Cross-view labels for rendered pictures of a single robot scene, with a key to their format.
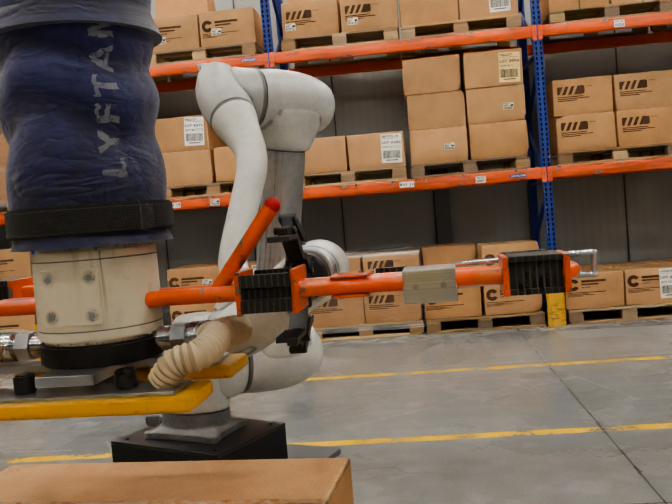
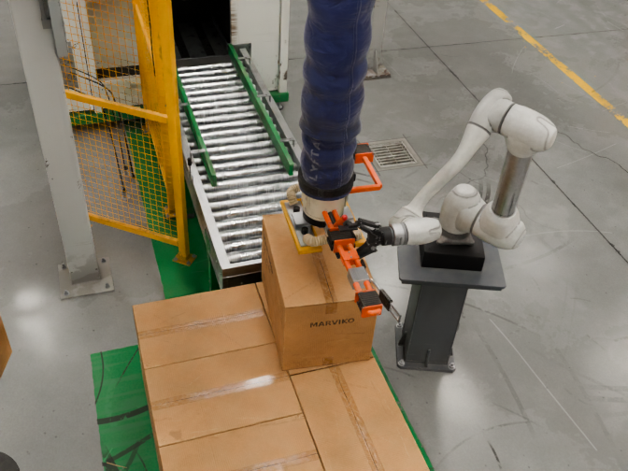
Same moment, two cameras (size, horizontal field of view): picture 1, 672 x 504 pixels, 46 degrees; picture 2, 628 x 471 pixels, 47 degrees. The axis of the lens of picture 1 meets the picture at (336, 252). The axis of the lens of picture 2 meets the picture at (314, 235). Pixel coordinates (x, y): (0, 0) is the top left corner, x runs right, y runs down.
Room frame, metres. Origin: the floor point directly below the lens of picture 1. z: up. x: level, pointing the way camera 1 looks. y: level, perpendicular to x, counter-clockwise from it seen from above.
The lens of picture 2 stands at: (0.07, -1.76, 3.04)
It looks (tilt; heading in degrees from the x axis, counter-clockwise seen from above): 40 degrees down; 64
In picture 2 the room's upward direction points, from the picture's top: 4 degrees clockwise
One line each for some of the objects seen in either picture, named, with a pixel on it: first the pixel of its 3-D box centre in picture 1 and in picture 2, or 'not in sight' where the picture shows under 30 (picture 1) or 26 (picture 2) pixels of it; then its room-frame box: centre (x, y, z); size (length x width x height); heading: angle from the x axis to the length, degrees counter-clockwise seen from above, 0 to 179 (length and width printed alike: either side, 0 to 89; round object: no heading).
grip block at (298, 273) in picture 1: (272, 289); (341, 238); (1.08, 0.09, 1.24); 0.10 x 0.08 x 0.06; 172
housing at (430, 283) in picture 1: (430, 283); (358, 278); (1.05, -0.12, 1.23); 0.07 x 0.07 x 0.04; 82
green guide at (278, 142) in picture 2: not in sight; (263, 101); (1.53, 2.20, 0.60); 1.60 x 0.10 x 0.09; 85
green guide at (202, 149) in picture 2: not in sight; (182, 110); (0.99, 2.25, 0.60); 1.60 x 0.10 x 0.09; 85
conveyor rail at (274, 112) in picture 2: not in sight; (285, 141); (1.55, 1.85, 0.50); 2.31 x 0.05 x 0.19; 85
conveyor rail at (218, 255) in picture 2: not in sight; (184, 154); (0.91, 1.90, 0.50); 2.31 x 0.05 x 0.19; 85
